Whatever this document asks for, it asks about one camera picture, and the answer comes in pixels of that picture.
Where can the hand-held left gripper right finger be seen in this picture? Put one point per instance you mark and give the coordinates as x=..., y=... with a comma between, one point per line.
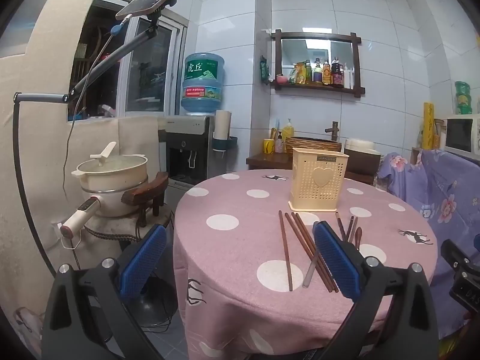
x=335, y=258

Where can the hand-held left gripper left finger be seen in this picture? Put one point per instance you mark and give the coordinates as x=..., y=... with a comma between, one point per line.
x=144, y=258

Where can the metal spoon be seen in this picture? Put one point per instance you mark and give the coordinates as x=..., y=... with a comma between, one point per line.
x=310, y=272

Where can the small wooden spoon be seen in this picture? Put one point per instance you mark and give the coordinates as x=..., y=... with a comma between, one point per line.
x=358, y=238

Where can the dark patterned chopstick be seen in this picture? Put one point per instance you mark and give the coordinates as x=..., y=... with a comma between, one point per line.
x=340, y=227
x=350, y=228
x=354, y=229

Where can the brown wooden chopstick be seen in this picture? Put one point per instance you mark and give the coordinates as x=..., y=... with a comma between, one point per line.
x=285, y=249
x=305, y=228
x=301, y=240
x=308, y=240

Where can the cream plastic utensil holder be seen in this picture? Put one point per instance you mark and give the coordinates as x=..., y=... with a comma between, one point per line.
x=318, y=180

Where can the black fan base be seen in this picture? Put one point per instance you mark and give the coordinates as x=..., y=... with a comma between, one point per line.
x=153, y=307

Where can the dark wooden chair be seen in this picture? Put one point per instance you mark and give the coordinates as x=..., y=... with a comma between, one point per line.
x=150, y=187

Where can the cream cooking pot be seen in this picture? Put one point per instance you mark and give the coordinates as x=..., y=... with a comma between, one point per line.
x=112, y=174

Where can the pink polka-dot tablecloth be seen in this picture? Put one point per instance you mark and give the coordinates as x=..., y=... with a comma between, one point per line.
x=240, y=255

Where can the purple floral cloth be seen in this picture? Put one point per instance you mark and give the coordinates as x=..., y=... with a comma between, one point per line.
x=431, y=195

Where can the white brown rice cooker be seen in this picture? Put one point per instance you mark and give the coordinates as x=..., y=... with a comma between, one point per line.
x=363, y=163

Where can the dark wooden cabinet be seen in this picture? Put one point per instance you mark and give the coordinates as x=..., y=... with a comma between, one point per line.
x=270, y=160

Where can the grey water dispenser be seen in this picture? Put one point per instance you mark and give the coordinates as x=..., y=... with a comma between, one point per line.
x=187, y=146

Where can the brown ribbed basin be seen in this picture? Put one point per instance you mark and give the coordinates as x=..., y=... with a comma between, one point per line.
x=288, y=146

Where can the small pink bottle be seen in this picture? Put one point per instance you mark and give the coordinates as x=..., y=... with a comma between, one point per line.
x=279, y=144

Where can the bamboo style faucet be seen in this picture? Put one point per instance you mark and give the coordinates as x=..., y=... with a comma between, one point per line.
x=333, y=129

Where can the yellow mug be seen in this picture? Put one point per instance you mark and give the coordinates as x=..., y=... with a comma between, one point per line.
x=267, y=146

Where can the yellow soap pump bottle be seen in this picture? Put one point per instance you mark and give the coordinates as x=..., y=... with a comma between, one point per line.
x=287, y=133

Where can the dark teal cup holder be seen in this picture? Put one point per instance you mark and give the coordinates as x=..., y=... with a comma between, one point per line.
x=225, y=143

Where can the beige cloth backdrop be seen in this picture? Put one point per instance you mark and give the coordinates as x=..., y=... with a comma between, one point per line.
x=33, y=157

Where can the white microwave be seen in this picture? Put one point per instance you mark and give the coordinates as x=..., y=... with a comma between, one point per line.
x=459, y=135

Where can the white paper cup stack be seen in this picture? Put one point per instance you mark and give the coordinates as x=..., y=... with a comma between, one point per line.
x=222, y=123

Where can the light wooden rack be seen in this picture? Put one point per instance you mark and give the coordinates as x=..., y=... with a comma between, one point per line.
x=438, y=131

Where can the yellow patterned roll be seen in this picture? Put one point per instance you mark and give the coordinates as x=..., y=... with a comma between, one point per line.
x=428, y=127

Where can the blue water bottle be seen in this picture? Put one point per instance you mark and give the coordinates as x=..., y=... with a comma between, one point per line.
x=202, y=97

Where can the white squeeze bottle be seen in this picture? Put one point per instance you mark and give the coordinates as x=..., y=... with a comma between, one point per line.
x=348, y=78

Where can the dark sauce bottle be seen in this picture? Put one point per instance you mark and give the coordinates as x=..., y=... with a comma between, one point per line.
x=337, y=77

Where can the aluminium sliding window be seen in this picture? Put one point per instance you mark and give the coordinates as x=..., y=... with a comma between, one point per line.
x=150, y=75

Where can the yellow label bottle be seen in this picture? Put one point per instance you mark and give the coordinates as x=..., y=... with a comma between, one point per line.
x=326, y=75

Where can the purple label bottle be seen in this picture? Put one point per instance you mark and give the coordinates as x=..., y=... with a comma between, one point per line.
x=317, y=74

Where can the pink bowl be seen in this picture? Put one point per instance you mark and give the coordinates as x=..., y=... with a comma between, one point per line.
x=282, y=79

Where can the green-cap oil bottle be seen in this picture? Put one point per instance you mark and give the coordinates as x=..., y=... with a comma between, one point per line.
x=308, y=73

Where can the yellow snack bag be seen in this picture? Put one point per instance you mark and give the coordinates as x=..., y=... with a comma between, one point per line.
x=297, y=74

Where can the green printed canister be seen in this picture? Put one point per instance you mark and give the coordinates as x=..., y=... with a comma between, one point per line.
x=463, y=99

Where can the green packet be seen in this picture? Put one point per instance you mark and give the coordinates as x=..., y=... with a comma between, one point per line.
x=264, y=70

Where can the wooden framed wall shelf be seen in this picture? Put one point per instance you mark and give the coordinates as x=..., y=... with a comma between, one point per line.
x=279, y=60

